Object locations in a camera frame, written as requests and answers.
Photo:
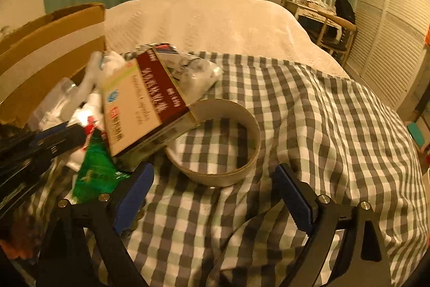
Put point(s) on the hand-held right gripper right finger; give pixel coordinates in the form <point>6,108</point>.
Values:
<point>295,203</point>

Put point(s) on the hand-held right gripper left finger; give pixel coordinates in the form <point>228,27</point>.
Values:
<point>132,198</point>

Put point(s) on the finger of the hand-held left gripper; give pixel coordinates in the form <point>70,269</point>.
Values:
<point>53,137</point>
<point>20,179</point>

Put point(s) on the green snack packet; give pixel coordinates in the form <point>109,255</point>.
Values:
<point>95,166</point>

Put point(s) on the white plastic bag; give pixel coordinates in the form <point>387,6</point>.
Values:
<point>100,78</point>

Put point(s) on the brown cardboard box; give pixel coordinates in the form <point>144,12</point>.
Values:
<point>50,48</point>

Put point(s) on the red and white medicine box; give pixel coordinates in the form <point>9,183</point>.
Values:
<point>147,105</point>

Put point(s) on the clear plastic bag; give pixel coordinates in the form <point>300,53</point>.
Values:
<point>198,71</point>

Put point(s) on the grey checkered cloth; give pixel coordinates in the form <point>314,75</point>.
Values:
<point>319,125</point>

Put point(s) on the teal box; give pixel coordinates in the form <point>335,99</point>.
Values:
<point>418,135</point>

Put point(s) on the wooden chair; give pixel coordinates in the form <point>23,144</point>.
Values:
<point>339,34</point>

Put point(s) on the white quilted bedspread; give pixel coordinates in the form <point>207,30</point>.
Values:
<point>208,24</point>

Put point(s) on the white dressing table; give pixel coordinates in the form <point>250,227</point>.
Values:
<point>309,13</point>

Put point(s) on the white louvered wardrobe doors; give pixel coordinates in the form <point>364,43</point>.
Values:
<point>389,31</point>

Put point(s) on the black backpack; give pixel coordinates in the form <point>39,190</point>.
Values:
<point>345,9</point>

